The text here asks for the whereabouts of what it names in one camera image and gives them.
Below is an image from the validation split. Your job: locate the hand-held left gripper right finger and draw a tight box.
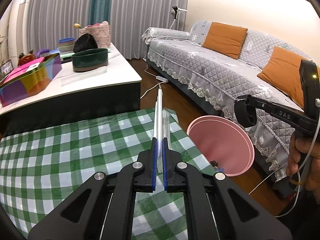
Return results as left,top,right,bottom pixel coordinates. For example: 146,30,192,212
162,139,293,240

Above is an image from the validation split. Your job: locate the grey quilted sofa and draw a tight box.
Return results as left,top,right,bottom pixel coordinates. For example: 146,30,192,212
141,20,320,195

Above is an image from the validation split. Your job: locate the dark patterned wrapper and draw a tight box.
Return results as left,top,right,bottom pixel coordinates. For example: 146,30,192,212
211,160,225,173

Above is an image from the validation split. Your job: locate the teal curtain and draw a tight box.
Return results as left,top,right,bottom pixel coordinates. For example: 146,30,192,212
89,0,114,28

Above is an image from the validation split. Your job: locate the pink plastic bin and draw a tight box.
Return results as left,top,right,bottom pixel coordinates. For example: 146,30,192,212
186,116,255,177

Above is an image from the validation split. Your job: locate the stack of coloured bowls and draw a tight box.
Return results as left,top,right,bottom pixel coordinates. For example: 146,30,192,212
58,37,76,52

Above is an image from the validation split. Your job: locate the person's right hand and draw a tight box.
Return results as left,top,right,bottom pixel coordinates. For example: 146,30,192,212
286,130,320,192

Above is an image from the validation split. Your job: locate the dark green round tin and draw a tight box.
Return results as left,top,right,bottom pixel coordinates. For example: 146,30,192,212
71,48,109,73

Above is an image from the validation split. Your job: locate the green checked tablecloth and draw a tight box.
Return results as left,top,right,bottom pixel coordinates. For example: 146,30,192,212
0,109,215,240

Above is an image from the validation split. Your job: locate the white standing air conditioner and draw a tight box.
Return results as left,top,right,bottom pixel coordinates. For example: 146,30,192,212
7,0,33,67

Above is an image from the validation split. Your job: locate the white floor lamp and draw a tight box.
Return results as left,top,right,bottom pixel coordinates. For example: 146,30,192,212
171,6,188,30

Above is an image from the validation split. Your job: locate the pink lace basket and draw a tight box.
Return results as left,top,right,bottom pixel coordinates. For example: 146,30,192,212
79,24,111,49

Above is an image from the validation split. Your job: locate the small photo frame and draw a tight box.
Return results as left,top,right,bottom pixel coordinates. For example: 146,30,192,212
0,60,13,77

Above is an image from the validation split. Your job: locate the thin potted plant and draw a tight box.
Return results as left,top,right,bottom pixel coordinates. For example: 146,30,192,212
0,34,7,63

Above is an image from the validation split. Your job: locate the white power cable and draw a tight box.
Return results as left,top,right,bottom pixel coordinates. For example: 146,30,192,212
140,65,163,99

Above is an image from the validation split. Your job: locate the grey pleated curtain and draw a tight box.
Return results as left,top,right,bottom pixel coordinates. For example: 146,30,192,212
107,0,189,60
26,0,97,53

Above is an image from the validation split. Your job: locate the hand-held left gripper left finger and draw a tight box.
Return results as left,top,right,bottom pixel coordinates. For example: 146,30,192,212
27,139,158,240

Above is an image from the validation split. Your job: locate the light green flat board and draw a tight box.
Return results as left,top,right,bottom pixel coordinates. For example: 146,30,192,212
60,51,75,62

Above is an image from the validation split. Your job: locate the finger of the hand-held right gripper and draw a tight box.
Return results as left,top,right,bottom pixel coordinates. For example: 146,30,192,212
234,94,257,128

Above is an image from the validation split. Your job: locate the translucent plastic sheet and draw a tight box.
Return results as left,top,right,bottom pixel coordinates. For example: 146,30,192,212
61,67,108,87

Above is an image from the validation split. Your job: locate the white top coffee table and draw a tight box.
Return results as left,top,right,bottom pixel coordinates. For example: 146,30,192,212
0,42,143,138

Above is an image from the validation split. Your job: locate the multicoloured gift box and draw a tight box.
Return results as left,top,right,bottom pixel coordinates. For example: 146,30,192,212
0,55,63,107

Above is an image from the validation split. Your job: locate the orange cushion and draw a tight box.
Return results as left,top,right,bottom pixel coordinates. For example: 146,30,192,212
257,46,310,109
201,22,248,60

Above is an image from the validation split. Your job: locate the red teapot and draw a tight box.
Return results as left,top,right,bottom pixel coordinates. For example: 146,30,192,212
18,51,37,67

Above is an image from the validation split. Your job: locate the black hat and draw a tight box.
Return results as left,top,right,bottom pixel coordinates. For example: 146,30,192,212
73,33,99,53

